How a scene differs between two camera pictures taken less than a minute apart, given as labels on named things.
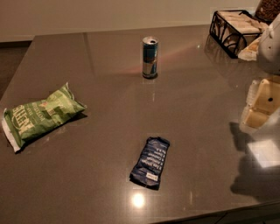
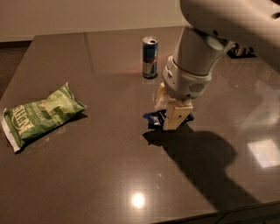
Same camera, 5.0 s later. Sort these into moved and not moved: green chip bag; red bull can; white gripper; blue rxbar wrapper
Moved: white gripper; blue rxbar wrapper
Not moved: red bull can; green chip bag
